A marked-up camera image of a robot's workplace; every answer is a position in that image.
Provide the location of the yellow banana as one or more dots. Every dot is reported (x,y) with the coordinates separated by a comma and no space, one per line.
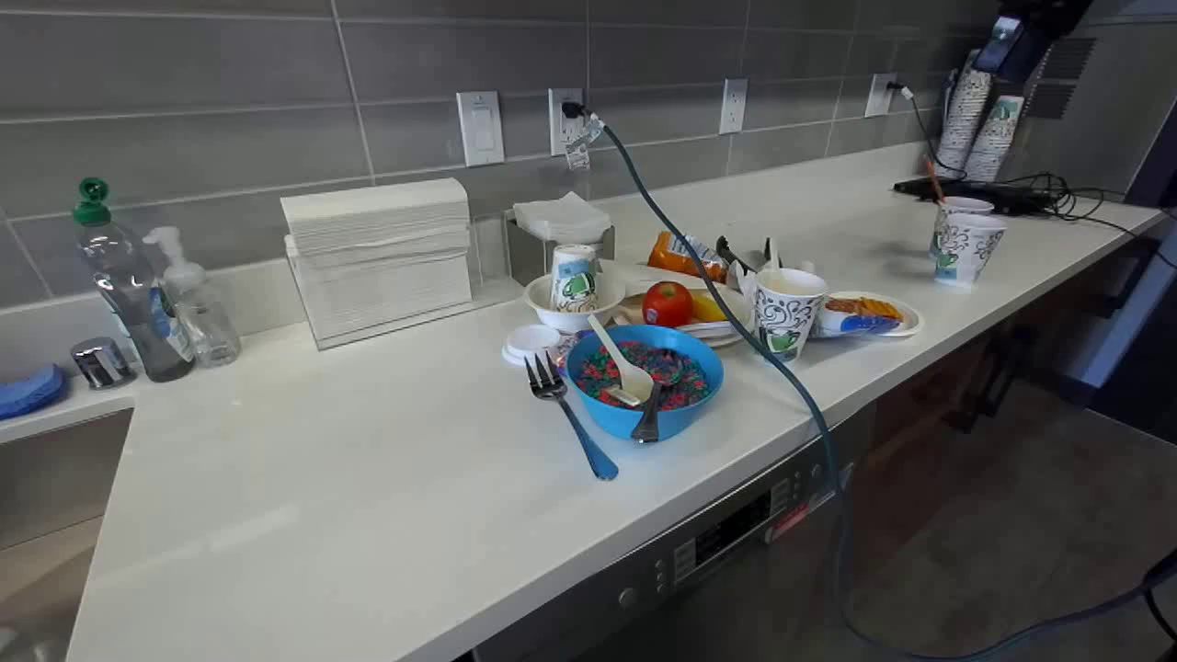
(706,308)

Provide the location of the small patterned cup in bowl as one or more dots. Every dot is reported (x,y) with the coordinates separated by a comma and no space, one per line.
(573,272)

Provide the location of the white round lid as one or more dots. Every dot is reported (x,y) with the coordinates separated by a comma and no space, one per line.
(532,339)

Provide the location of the white plastic spoon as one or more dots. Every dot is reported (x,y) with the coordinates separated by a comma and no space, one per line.
(633,384)

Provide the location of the clear pump dispenser bottle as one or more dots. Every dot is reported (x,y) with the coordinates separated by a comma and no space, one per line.
(198,304)

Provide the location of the stack of paper cups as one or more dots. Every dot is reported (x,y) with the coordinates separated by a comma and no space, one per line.
(980,125)

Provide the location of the small white bowl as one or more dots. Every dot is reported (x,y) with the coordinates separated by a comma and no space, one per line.
(573,317)

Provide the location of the dishwasher control panel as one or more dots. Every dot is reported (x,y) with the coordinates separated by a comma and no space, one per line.
(665,566)

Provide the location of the patterned paper cup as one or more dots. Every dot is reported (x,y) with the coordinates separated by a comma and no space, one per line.
(790,308)
(964,241)

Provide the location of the patterned paper cup centre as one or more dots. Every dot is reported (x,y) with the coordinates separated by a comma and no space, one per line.
(790,308)

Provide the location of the orange snack packet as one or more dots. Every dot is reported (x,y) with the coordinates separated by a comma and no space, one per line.
(686,254)

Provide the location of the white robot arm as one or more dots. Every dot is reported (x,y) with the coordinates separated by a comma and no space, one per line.
(1019,38)

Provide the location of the blue bowl with cereal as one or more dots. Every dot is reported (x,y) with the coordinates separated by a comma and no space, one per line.
(686,374)

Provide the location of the white paper towel stack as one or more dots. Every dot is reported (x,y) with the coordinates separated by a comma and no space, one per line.
(373,260)

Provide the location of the patterned paper cup right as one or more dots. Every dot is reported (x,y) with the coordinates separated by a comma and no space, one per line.
(964,241)

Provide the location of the white wall outlet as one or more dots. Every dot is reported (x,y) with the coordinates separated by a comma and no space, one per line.
(566,125)

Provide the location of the blue handled black fork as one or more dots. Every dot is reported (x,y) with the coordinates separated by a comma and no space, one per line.
(545,384)

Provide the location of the red tomato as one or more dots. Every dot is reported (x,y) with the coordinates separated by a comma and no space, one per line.
(666,304)

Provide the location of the blue sponge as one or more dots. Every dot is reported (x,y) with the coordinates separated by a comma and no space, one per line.
(36,392)

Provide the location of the green capped soap bottle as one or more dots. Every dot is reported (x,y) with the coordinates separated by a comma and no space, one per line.
(129,284)

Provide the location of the metal napkin holder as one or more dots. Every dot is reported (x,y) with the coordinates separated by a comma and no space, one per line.
(536,230)

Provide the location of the white wall switch plate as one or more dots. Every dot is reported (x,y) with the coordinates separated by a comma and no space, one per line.
(481,125)

